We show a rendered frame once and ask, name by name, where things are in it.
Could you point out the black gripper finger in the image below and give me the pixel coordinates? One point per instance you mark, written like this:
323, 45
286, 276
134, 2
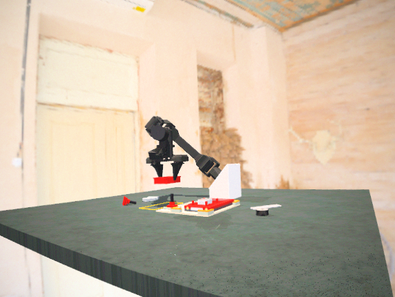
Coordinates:
158, 168
176, 169

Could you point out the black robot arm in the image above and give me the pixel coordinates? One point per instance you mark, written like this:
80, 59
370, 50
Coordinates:
169, 133

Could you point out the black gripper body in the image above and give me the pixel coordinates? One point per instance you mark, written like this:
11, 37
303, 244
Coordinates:
174, 158

